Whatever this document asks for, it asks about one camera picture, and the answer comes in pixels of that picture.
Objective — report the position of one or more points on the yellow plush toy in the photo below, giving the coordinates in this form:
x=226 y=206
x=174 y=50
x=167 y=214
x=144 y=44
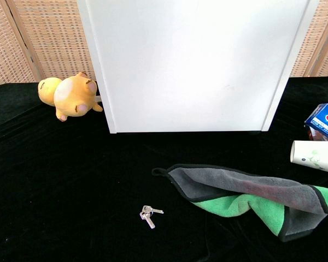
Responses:
x=71 y=95

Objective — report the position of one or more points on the white paper cup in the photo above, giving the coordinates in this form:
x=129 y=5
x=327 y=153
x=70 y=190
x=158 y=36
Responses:
x=311 y=155

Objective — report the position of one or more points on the green and grey cloth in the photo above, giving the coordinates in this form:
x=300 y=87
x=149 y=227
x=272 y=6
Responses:
x=235 y=183

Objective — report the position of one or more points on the black velvet tablecloth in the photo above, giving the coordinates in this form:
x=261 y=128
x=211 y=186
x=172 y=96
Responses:
x=71 y=177

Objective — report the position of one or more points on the blue toothpaste box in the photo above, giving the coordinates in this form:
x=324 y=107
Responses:
x=325 y=120

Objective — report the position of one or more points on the woven rattan folding screen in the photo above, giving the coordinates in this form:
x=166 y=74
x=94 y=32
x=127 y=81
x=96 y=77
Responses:
x=43 y=35
x=325 y=41

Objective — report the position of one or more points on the dark red small box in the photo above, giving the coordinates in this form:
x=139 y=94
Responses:
x=315 y=135

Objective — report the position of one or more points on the white cabinet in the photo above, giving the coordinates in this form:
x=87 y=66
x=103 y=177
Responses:
x=186 y=68

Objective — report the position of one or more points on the silver key bunch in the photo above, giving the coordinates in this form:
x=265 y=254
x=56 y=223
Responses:
x=144 y=209

